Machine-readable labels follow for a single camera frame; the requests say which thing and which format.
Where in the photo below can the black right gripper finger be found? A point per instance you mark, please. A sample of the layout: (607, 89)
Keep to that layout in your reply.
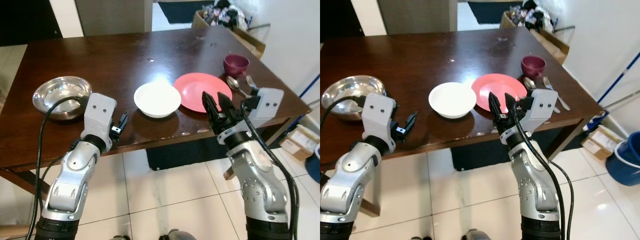
(496, 106)
(210, 106)
(225, 105)
(512, 105)

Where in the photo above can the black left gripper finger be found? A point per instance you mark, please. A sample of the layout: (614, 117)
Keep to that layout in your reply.
(414, 120)
(408, 128)
(121, 126)
(125, 119)

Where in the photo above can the round plastic dinner plate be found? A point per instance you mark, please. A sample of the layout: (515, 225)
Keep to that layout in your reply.
(482, 90)
(192, 90)

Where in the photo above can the silver metal spoon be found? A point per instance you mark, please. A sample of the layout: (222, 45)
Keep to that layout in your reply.
(529, 83)
(232, 82)

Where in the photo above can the silver metal fork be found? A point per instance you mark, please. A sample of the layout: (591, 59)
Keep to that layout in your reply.
(250, 81)
(547, 82)

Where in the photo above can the white ceramic bowl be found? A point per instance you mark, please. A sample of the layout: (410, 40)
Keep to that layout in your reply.
(452, 98)
(157, 97)

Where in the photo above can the maroon cup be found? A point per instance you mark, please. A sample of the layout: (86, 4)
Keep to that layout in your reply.
(236, 67)
(533, 69)

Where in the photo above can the black floor mat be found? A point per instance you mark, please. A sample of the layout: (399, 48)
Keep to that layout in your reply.
(480, 157)
(490, 11)
(185, 157)
(180, 11)

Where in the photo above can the large open cardboard box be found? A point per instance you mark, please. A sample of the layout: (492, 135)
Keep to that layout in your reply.
(552, 47)
(250, 42)

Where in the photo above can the small labelled cardboard box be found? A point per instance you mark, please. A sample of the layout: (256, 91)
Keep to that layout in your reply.
(600, 142)
(300, 142)

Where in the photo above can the blue mop pole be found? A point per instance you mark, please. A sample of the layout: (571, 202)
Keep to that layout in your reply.
(310, 85)
(620, 84)

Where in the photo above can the blue plastic bucket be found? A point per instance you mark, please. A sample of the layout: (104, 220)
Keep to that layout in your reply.
(315, 170)
(625, 165)

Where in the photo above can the pile of clothes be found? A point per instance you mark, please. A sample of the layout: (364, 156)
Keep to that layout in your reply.
(227, 12)
(537, 12)

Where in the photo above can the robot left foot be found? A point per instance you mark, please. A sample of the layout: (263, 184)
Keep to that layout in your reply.
(121, 237)
(420, 238)

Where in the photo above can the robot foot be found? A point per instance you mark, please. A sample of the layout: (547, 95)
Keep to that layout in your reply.
(420, 238)
(471, 235)
(121, 237)
(171, 235)

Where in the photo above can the grey door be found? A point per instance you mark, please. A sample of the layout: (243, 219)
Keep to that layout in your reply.
(112, 15)
(415, 15)

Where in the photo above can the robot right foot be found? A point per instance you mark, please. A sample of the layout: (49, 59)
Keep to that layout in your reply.
(171, 235)
(471, 235)

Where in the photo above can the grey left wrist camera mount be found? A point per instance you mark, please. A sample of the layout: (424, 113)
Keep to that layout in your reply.
(99, 112)
(377, 112)

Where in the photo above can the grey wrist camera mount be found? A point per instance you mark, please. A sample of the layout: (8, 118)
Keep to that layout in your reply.
(545, 105)
(267, 105)
(99, 112)
(377, 112)

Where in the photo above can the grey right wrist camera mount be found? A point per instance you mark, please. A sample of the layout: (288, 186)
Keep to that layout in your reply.
(267, 105)
(545, 105)

